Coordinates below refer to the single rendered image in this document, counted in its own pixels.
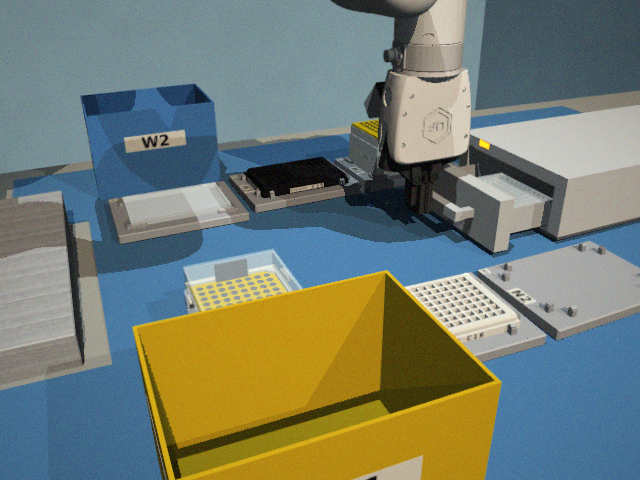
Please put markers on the blue bench mat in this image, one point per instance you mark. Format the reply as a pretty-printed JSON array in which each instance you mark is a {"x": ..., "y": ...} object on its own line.
[{"x": 567, "y": 410}]

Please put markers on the yellow open-top bin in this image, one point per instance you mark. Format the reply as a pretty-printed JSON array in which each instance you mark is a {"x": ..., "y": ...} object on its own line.
[{"x": 332, "y": 366}]

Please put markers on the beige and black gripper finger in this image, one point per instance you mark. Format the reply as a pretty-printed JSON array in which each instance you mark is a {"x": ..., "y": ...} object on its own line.
[
  {"x": 430, "y": 173},
  {"x": 414, "y": 189}
]

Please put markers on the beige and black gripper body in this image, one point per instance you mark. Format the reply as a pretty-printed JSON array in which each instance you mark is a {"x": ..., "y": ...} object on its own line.
[{"x": 437, "y": 120}]

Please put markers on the blue open-top bin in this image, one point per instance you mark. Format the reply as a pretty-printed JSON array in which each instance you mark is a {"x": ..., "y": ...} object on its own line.
[{"x": 170, "y": 146}]

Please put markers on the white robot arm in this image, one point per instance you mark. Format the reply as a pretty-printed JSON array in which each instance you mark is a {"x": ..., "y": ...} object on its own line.
[{"x": 432, "y": 42}]

